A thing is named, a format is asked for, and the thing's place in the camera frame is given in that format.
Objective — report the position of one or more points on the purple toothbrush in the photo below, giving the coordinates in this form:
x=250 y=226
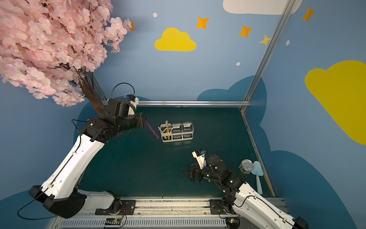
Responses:
x=153 y=131

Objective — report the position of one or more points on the light blue brush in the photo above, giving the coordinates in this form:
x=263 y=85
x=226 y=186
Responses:
x=258 y=172

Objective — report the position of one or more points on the aluminium frame upright post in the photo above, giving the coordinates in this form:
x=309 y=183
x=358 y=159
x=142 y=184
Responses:
x=279 y=29

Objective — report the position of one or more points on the right green circuit board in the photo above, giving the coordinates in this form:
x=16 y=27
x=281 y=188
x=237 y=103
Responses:
x=232 y=223

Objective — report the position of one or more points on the left green circuit board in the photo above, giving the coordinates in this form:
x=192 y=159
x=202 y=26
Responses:
x=113 y=223

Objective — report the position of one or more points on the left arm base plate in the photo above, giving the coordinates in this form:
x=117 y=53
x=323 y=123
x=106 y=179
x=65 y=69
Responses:
x=130 y=206

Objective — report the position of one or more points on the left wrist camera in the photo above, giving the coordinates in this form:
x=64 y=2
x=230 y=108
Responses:
x=133 y=102

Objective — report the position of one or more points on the aluminium frame back bar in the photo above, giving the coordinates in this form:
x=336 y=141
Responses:
x=195 y=103

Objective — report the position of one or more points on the white toothbrush holder rack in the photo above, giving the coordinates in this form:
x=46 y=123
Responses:
x=178 y=132

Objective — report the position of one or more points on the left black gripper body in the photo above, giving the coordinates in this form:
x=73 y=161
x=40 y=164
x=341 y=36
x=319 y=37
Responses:
x=142 y=120

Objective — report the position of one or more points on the pink cherry blossom tree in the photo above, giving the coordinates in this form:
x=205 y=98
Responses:
x=51 y=47

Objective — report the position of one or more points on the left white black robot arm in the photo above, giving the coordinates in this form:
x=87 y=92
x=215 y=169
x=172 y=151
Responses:
x=59 y=193

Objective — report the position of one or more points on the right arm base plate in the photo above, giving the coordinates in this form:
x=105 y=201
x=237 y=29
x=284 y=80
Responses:
x=220 y=207

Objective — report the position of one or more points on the green circuit board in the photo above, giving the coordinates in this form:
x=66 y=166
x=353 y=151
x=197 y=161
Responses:
x=232 y=223
x=113 y=223

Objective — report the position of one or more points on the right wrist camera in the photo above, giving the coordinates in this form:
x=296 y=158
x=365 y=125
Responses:
x=199 y=155

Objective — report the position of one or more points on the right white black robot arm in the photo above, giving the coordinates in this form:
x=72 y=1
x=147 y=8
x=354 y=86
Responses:
x=240 y=198

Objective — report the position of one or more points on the aluminium rail front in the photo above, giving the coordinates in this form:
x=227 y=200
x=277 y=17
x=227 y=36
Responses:
x=161 y=213

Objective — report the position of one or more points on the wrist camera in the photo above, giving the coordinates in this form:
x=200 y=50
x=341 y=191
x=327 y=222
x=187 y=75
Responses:
x=199 y=155
x=133 y=102

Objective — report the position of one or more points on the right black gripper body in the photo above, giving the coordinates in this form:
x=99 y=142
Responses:
x=195 y=172

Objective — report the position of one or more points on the small metal can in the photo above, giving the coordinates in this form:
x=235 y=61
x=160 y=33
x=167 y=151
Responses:
x=246 y=166

